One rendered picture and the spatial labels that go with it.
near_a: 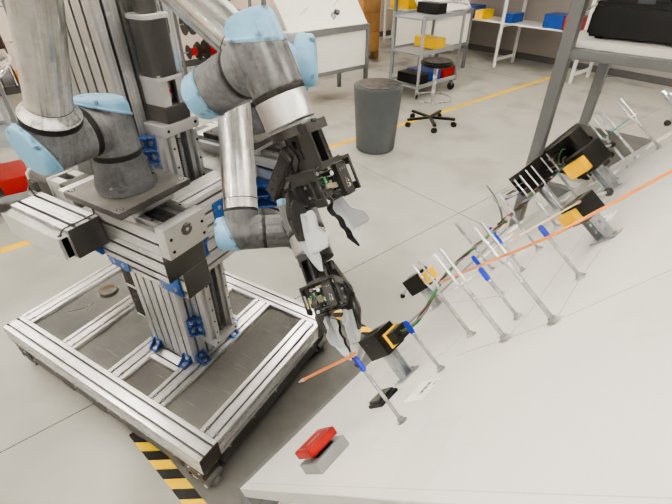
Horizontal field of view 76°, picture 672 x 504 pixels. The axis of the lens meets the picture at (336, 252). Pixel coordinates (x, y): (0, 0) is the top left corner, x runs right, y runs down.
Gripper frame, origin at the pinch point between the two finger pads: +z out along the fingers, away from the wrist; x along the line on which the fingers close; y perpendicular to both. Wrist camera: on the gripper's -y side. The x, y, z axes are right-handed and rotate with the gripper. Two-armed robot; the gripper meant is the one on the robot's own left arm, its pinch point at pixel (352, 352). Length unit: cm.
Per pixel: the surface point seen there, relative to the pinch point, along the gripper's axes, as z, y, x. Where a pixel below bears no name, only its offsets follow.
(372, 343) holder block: 0.2, 10.5, 6.8
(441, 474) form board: 13.7, 39.4, 15.3
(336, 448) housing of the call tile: 12.0, 20.7, -0.5
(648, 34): -51, -41, 93
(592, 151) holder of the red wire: -22, -16, 58
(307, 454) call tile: 11.3, 22.8, -3.9
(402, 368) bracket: 5.5, 5.9, 9.1
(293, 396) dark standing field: 4, -108, -64
